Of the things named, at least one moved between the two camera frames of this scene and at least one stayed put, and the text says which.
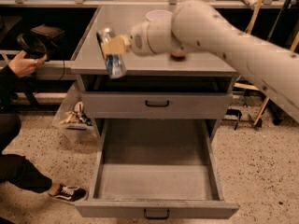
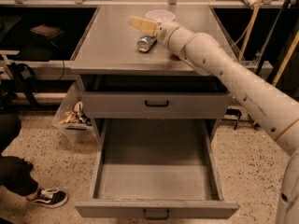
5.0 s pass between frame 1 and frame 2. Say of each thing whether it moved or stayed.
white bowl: stayed
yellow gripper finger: moved
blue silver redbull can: moved
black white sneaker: moved
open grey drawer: stayed
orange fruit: stayed
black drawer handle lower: stayed
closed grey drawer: stayed
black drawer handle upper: stayed
